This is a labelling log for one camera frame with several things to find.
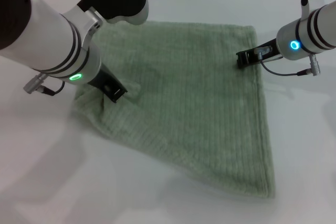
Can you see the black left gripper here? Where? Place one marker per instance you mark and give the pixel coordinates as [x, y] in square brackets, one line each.
[103, 81]

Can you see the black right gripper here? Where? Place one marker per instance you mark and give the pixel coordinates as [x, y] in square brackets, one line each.
[273, 52]

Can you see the light green ribbed towel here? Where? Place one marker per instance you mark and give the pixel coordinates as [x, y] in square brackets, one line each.
[183, 90]

